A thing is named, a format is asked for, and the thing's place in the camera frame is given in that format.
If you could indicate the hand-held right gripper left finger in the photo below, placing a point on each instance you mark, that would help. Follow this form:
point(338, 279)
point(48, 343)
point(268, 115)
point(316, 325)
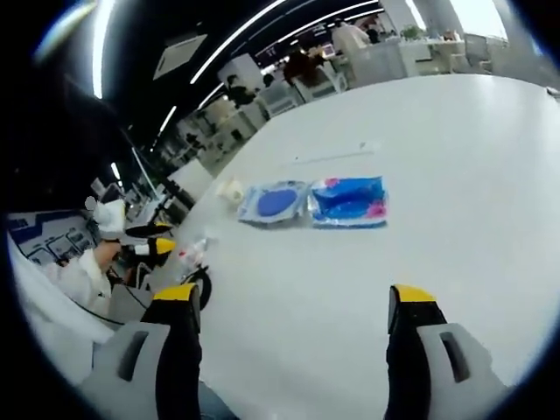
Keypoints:
point(131, 385)

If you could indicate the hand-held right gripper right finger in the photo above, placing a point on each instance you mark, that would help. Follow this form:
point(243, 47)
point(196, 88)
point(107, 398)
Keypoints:
point(437, 385)

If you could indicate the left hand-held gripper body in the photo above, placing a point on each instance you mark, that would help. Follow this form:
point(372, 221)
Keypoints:
point(110, 219)

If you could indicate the clear plastic bottle red label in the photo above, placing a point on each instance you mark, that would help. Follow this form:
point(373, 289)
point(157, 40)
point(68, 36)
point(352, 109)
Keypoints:
point(199, 251)

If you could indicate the white paper cup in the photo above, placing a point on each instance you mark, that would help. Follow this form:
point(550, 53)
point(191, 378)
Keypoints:
point(231, 190)

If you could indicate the clear bag with blue pad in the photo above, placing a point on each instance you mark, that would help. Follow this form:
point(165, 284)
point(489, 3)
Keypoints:
point(273, 203)

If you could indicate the blue tissue packet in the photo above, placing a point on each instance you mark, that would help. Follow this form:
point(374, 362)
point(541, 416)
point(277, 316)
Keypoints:
point(347, 203)

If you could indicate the person's left hand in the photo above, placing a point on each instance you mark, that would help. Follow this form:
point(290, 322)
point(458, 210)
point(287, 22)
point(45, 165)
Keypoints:
point(107, 254)

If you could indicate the person's blue jeans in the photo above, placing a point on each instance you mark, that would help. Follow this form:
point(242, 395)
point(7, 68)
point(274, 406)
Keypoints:
point(214, 402)

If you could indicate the white table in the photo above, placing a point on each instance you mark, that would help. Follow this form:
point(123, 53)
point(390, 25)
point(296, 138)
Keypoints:
point(394, 175)

